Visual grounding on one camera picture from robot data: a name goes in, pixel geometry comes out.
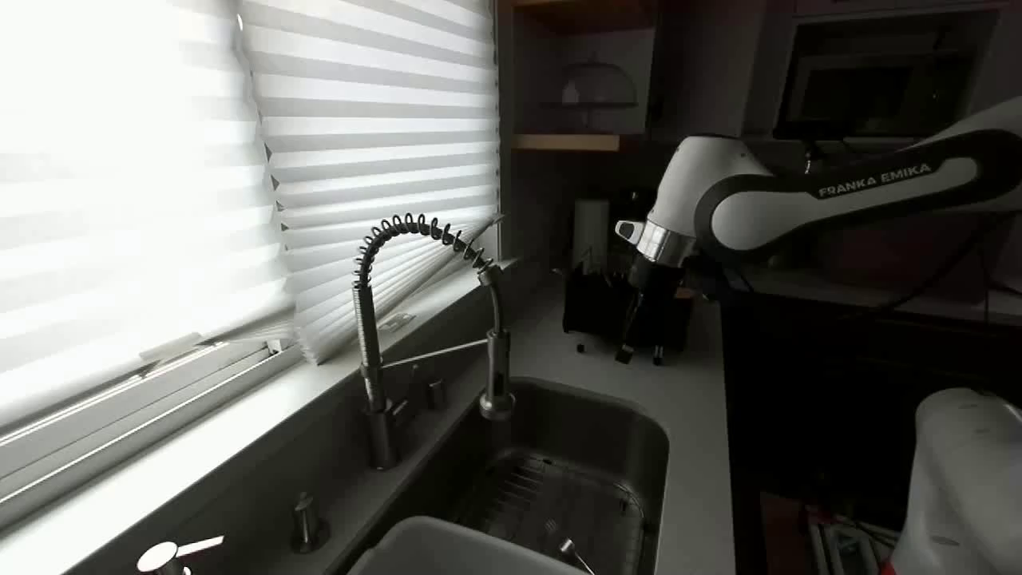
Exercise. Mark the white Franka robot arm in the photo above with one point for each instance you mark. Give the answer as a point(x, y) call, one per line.
point(766, 211)

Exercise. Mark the small soap dispenser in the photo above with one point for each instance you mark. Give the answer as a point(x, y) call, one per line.
point(306, 525)

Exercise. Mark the white window frame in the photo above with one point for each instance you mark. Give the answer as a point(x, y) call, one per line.
point(107, 447)

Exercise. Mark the stainless steel sink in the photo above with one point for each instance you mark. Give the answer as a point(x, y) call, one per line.
point(627, 447)

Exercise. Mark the white pleated window blind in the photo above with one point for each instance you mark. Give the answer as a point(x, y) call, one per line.
point(129, 194)
point(370, 128)

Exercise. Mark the gray cylindrical canister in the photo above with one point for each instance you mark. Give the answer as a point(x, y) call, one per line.
point(590, 235)

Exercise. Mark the white plastic wash basin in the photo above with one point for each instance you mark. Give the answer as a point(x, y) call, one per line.
point(448, 547)

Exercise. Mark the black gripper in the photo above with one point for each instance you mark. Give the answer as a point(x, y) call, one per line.
point(656, 303)

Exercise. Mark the wooden wall shelf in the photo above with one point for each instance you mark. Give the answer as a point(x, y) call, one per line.
point(562, 142)

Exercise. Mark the spring neck kitchen faucet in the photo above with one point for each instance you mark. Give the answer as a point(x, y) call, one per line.
point(367, 351)

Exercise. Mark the dark microwave oven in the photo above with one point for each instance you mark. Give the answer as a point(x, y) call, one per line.
point(881, 76)

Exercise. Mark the small thin metal utensil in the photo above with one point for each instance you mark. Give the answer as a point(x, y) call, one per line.
point(574, 554)

